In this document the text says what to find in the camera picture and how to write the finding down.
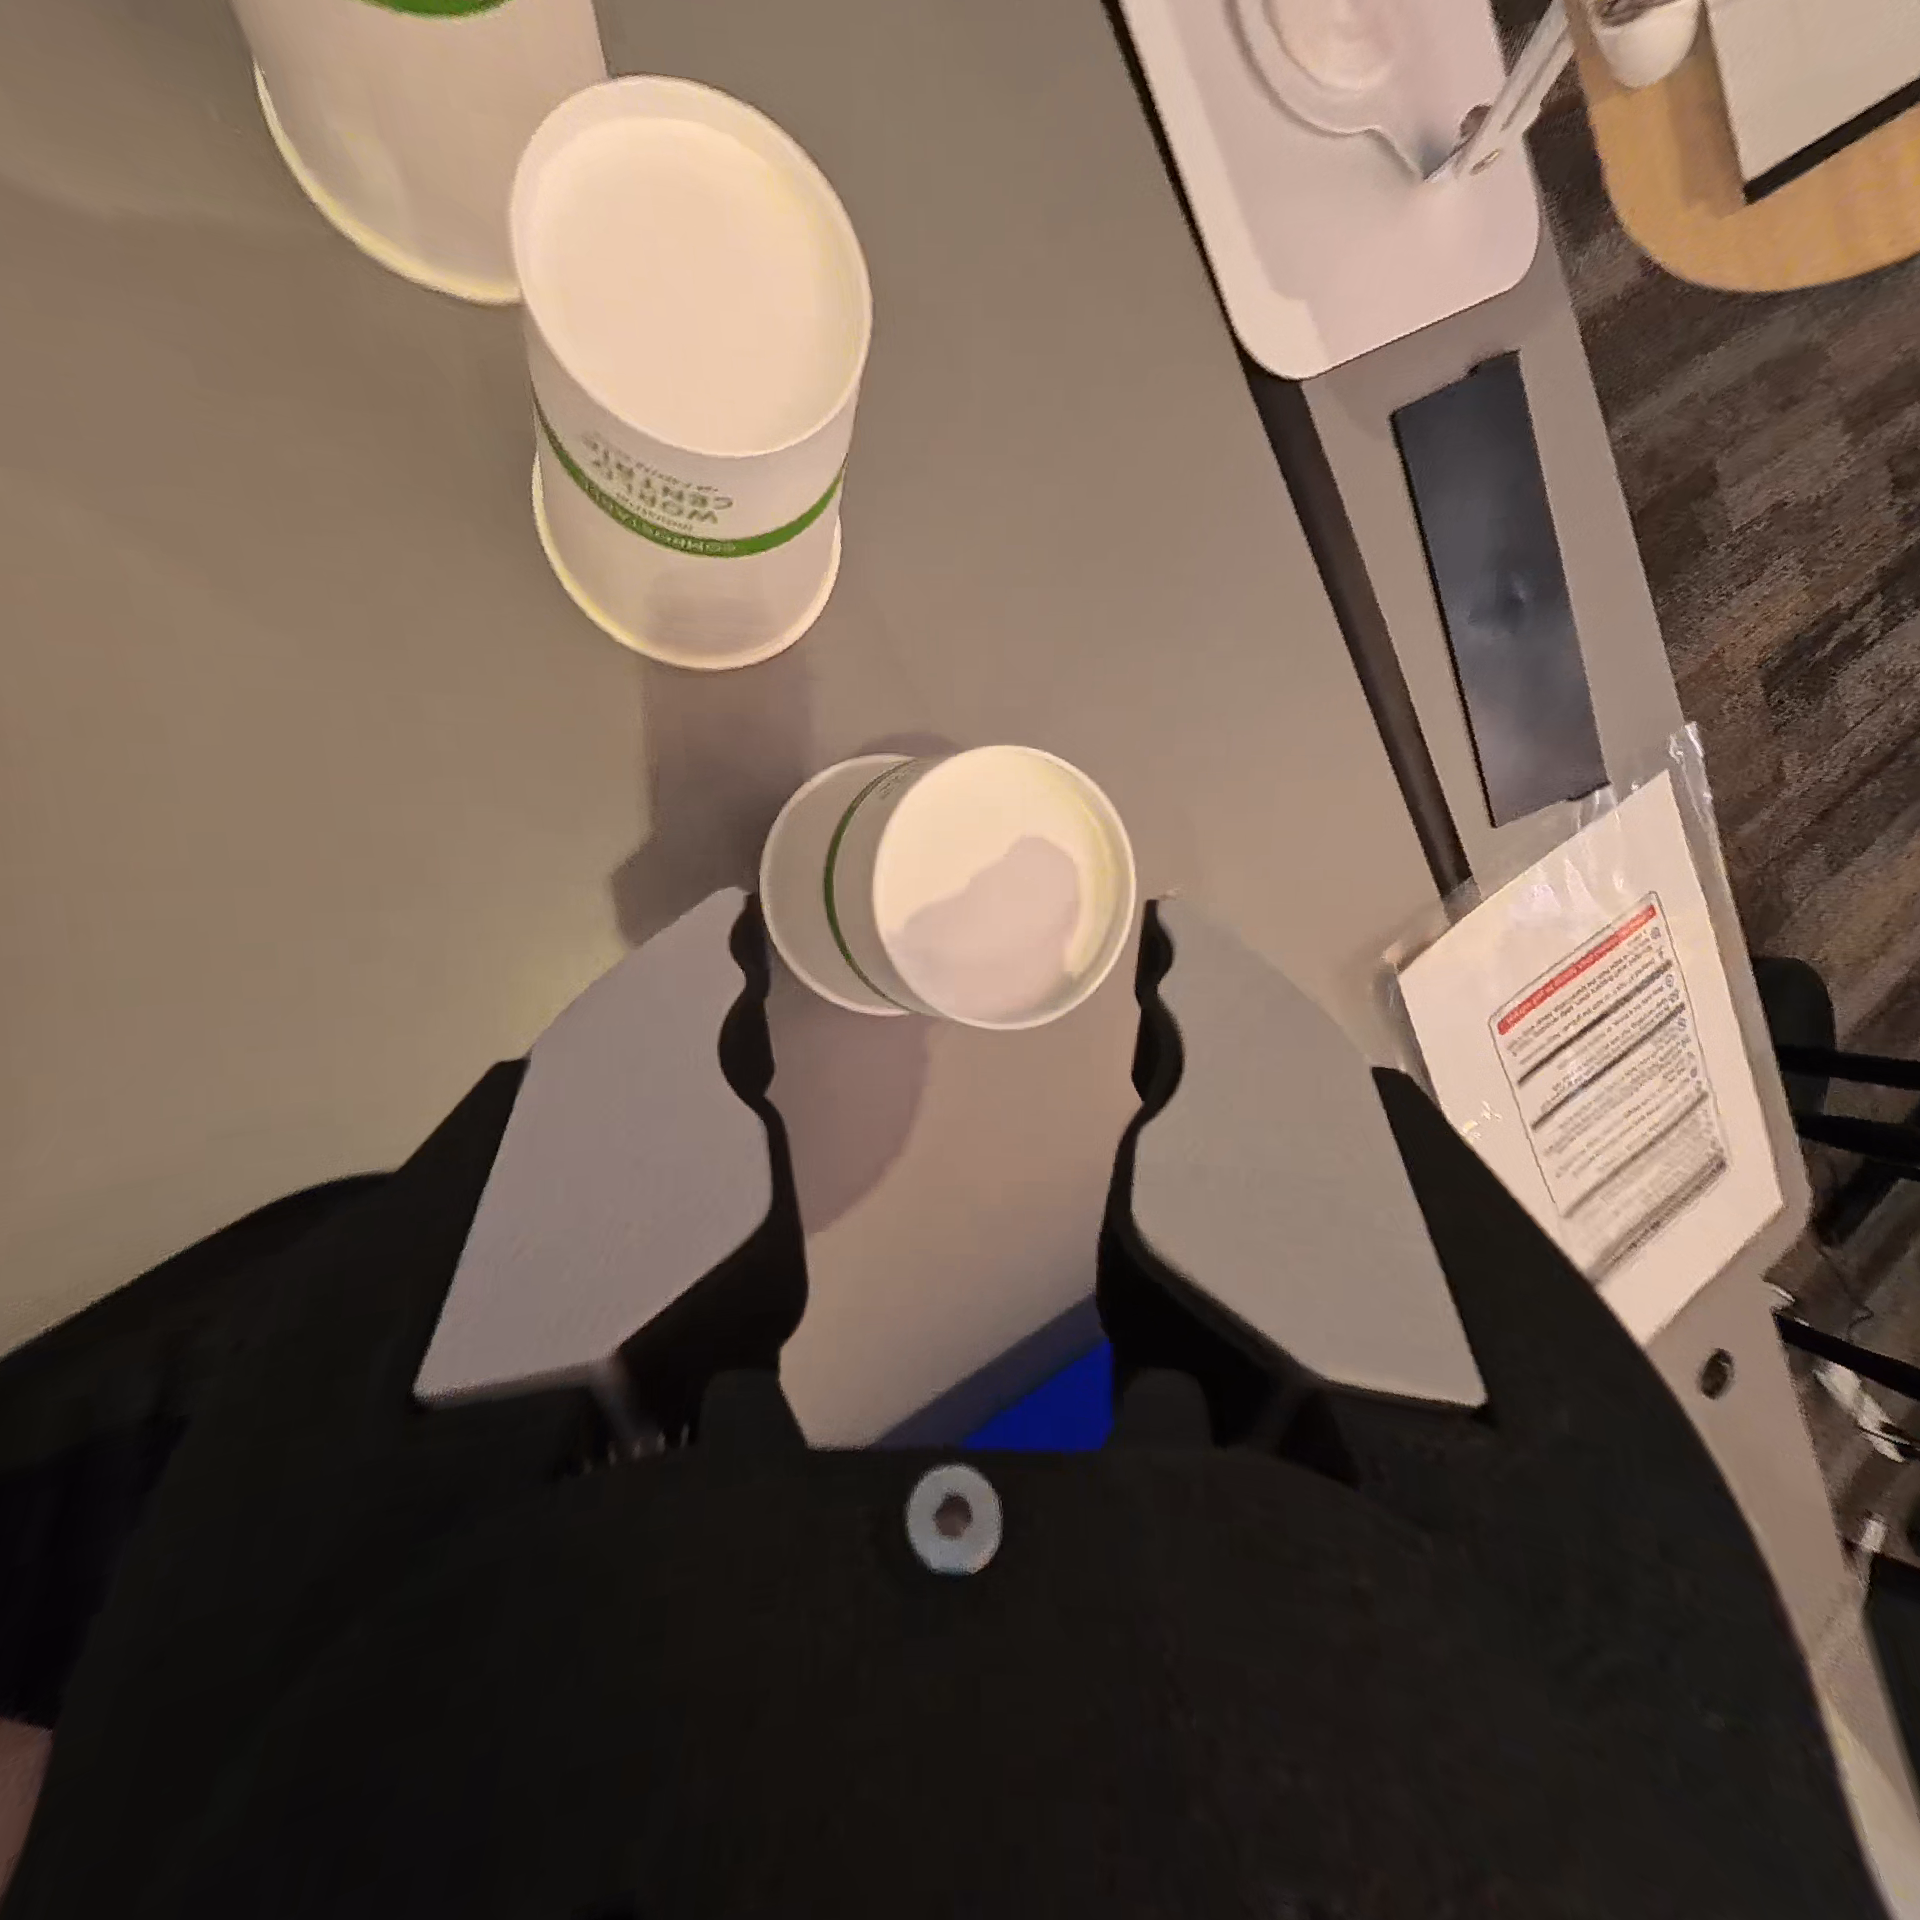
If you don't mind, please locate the paper sheet in plastic sleeve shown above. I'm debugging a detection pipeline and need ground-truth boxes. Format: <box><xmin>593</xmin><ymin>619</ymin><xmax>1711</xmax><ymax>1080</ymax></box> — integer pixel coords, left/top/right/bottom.
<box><xmin>1381</xmin><ymin>725</ymin><xmax>1787</xmax><ymax>1344</ymax></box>

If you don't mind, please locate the black flat strip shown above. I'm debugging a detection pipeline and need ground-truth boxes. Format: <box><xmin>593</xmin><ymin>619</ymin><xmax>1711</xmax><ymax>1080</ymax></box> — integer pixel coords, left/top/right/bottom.
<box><xmin>1392</xmin><ymin>352</ymin><xmax>1607</xmax><ymax>824</ymax></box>

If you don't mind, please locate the white paper cup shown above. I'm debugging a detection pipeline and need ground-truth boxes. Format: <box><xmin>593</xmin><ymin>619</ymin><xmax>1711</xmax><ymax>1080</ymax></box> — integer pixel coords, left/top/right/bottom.
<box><xmin>508</xmin><ymin>76</ymin><xmax>875</xmax><ymax>671</ymax></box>
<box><xmin>757</xmin><ymin>746</ymin><xmax>1136</xmax><ymax>1034</ymax></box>
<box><xmin>223</xmin><ymin>0</ymin><xmax>608</xmax><ymax>304</ymax></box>

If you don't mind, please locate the black pole stand round base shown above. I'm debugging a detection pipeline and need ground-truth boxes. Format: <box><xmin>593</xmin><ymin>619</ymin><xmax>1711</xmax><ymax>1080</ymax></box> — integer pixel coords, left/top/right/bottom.
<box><xmin>1750</xmin><ymin>957</ymin><xmax>1920</xmax><ymax>1202</ymax></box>

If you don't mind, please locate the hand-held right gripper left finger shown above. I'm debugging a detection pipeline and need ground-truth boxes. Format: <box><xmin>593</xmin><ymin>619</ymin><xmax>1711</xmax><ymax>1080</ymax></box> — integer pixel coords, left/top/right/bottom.
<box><xmin>412</xmin><ymin>886</ymin><xmax>812</xmax><ymax>1412</ymax></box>

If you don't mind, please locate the black wrist rest pad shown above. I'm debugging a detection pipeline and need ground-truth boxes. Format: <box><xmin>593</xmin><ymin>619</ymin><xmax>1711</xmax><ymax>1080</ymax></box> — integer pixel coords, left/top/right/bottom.
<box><xmin>0</xmin><ymin>1175</ymin><xmax>452</xmax><ymax>1728</ymax></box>

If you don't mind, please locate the printed instruction sheet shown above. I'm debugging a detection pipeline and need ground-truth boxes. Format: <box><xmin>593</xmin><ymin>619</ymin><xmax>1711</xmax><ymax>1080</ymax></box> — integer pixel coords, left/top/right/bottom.
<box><xmin>1710</xmin><ymin>0</ymin><xmax>1920</xmax><ymax>203</ymax></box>

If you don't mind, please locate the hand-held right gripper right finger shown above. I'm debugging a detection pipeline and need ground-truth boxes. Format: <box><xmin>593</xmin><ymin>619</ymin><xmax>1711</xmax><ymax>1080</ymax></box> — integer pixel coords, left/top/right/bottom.
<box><xmin>1095</xmin><ymin>895</ymin><xmax>1491</xmax><ymax>1412</ymax></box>

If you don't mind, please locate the blue plastic bin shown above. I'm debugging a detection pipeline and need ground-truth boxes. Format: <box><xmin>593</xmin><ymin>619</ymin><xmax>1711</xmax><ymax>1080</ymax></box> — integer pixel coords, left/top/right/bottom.
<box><xmin>915</xmin><ymin>1295</ymin><xmax>1119</xmax><ymax>1454</ymax></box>

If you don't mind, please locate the instruction sheet on stand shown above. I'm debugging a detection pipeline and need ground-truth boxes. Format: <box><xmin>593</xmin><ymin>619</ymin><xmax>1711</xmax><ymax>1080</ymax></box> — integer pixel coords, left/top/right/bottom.
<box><xmin>1118</xmin><ymin>0</ymin><xmax>1920</xmax><ymax>381</ymax></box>

